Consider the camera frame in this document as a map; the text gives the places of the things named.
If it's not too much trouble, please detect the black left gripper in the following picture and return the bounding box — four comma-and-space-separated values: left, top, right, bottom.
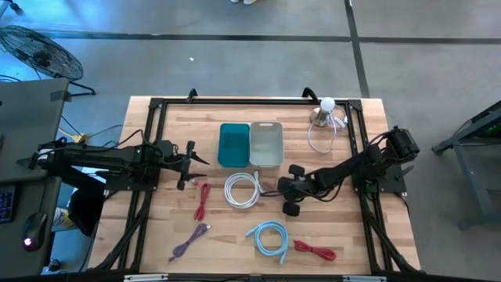
164, 140, 211, 192

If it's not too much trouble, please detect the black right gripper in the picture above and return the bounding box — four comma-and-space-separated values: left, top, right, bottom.
276, 164, 318, 217

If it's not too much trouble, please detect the red USB cable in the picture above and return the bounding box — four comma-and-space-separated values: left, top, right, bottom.
193, 179, 212, 222
293, 239, 337, 262

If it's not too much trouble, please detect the white cable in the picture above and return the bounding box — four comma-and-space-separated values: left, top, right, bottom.
224, 170, 266, 209

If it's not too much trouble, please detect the grey plastic bin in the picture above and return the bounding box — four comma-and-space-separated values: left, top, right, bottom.
249, 121, 285, 168

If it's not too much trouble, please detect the light blue cable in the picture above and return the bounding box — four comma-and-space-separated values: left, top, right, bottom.
245, 219, 290, 265

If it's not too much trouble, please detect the purple USB cable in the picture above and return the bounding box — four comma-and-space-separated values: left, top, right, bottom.
168, 222, 212, 263

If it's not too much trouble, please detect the teal plastic bin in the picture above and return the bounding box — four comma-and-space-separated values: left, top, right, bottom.
217, 122, 251, 168

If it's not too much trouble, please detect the brass lamp with white bulb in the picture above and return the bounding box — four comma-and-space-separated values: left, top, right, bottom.
308, 96, 337, 128

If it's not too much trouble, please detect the black bag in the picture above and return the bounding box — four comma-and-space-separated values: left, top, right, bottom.
68, 186, 106, 237

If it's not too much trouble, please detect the yellow printed packet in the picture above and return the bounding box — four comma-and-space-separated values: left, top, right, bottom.
52, 207, 74, 230

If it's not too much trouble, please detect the black desk clamp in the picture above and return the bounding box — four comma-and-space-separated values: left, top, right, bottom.
16, 154, 40, 170

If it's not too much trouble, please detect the black computer mouse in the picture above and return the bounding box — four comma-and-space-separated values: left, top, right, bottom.
21, 211, 49, 252

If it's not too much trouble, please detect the grey side desk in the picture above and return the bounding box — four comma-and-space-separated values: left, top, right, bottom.
0, 77, 70, 279

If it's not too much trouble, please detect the dark metal cart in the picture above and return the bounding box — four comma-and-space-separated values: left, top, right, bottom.
431, 99, 501, 230

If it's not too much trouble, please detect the black floor fan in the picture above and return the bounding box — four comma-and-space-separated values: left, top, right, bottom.
0, 25, 97, 97

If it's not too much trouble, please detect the black keyboard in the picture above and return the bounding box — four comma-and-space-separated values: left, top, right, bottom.
0, 183, 16, 224

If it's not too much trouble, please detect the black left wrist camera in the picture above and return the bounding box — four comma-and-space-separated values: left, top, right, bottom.
156, 139, 175, 157

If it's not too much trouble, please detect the white lamp cord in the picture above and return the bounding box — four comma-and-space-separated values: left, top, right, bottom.
307, 105, 350, 154

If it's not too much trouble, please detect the black aluminium table frame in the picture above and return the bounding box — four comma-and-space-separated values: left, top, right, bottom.
88, 86, 422, 282

